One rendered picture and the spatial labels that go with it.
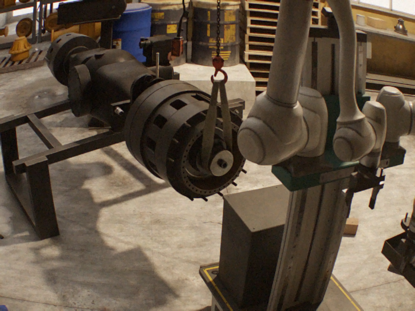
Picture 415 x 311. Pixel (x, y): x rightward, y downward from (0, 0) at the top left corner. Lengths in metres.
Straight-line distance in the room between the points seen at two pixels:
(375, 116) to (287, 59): 0.33
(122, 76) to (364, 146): 2.41
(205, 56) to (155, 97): 3.01
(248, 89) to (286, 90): 4.02
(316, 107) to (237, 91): 3.85
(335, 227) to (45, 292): 1.87
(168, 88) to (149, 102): 0.14
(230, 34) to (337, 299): 3.97
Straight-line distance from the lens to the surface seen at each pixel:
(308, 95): 1.65
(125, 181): 4.34
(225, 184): 2.89
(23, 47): 8.92
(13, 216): 4.00
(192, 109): 2.73
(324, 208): 2.22
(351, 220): 3.77
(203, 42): 5.86
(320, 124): 1.67
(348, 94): 1.38
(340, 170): 1.82
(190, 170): 2.84
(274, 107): 1.48
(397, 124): 1.96
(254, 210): 2.37
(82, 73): 3.83
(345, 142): 1.33
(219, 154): 2.70
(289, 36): 1.40
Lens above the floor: 2.08
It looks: 26 degrees down
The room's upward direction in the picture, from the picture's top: 1 degrees clockwise
